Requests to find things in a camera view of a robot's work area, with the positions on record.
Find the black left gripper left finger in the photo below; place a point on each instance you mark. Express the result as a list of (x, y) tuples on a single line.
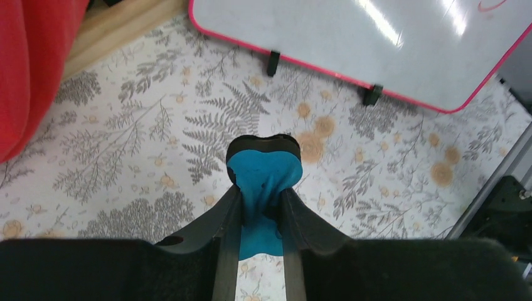
[(206, 252)]

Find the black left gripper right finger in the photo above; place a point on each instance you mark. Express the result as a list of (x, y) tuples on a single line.
[(314, 253)]

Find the blue whiteboard eraser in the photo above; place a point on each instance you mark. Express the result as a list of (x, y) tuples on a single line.
[(261, 168)]

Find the pink framed whiteboard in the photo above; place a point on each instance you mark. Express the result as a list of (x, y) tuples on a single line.
[(437, 54)]

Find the floral table cloth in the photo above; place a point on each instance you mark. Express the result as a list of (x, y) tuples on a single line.
[(174, 170)]

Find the wooden clothes rack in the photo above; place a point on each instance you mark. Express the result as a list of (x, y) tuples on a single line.
[(107, 28)]

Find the red tank top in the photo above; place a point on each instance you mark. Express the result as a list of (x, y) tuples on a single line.
[(36, 39)]

